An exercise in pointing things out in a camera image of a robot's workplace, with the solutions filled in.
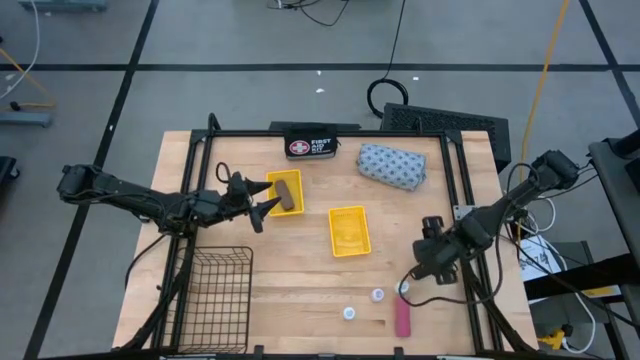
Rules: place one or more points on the black side table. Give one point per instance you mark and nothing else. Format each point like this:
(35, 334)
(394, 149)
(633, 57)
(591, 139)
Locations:
(620, 200)

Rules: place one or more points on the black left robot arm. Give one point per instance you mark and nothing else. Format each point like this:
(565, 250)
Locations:
(125, 195)

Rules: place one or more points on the black metal table frame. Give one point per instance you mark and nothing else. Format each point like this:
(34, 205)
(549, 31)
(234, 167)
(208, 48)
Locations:
(240, 133)

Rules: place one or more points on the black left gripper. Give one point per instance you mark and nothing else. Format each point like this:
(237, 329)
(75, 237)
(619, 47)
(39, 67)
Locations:
(236, 197)

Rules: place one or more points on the yellow power plug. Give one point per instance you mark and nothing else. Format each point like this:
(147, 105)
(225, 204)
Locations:
(552, 340)

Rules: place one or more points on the white printed papers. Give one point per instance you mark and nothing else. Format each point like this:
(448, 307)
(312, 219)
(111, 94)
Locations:
(537, 257)

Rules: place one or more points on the yellow plastic basket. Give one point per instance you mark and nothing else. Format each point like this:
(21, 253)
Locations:
(350, 232)
(295, 180)

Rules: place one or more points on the grey patterned fabric pouch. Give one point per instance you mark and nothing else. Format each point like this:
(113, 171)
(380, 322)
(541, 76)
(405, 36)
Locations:
(392, 167)

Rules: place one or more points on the red box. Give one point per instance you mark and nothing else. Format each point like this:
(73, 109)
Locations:
(402, 320)

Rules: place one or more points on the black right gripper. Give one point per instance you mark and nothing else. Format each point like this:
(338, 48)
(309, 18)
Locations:
(440, 252)

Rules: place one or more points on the brown bandage roll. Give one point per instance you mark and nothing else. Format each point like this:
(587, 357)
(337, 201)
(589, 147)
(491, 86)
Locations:
(285, 195)

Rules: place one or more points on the black first aid kit bag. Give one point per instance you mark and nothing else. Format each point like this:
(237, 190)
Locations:
(310, 145)

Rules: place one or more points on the clear pill bottle white cap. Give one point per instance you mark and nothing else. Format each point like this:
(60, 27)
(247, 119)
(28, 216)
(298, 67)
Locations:
(377, 295)

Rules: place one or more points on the grey metal floor base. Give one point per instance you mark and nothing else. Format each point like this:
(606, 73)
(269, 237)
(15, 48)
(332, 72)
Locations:
(25, 120)

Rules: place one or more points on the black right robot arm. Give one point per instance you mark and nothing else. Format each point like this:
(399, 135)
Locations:
(505, 210)

